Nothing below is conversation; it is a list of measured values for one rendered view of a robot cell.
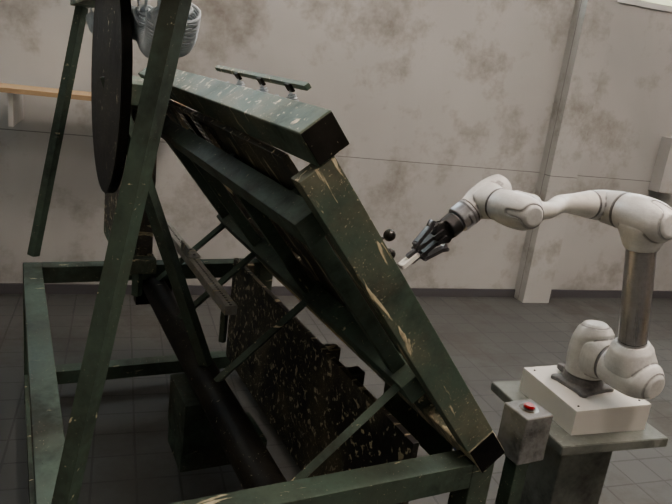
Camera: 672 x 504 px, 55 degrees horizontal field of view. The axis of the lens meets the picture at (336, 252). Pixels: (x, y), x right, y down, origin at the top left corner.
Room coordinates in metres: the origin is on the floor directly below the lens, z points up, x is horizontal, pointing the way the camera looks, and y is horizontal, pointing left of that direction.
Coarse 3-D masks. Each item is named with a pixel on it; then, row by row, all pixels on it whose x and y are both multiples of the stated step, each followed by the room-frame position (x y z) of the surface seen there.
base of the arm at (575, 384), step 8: (560, 368) 2.51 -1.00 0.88; (552, 376) 2.44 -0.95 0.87; (560, 376) 2.43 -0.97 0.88; (568, 376) 2.39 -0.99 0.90; (568, 384) 2.38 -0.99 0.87; (576, 384) 2.36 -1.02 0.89; (584, 384) 2.35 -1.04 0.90; (592, 384) 2.35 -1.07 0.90; (600, 384) 2.36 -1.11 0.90; (576, 392) 2.34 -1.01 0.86; (584, 392) 2.32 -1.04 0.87; (592, 392) 2.33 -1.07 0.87; (600, 392) 2.36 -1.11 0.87
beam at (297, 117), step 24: (144, 72) 3.36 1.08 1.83; (192, 96) 2.44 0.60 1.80; (216, 96) 2.19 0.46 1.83; (240, 96) 2.04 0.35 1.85; (264, 96) 1.91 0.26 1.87; (240, 120) 1.97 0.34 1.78; (264, 120) 1.72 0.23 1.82; (288, 120) 1.62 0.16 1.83; (312, 120) 1.54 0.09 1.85; (336, 120) 1.55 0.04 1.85; (288, 144) 1.65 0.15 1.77; (312, 144) 1.52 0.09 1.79; (336, 144) 1.55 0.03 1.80
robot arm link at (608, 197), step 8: (600, 192) 2.28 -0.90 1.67; (608, 192) 2.27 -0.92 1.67; (616, 192) 2.26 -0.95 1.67; (624, 192) 2.25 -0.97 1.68; (608, 200) 2.25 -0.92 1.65; (616, 200) 2.23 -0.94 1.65; (608, 208) 2.23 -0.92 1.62; (600, 216) 2.26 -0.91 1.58; (608, 216) 2.23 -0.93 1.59; (608, 224) 2.26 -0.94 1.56
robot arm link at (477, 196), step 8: (496, 176) 2.07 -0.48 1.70; (480, 184) 2.06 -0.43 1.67; (488, 184) 2.04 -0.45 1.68; (496, 184) 2.03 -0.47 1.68; (504, 184) 2.05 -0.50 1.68; (472, 192) 2.04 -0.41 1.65; (480, 192) 2.02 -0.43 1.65; (488, 192) 2.00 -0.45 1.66; (472, 200) 2.02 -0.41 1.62; (480, 200) 2.00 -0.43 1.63; (480, 208) 2.00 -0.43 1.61; (480, 216) 2.01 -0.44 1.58; (488, 216) 1.98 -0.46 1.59
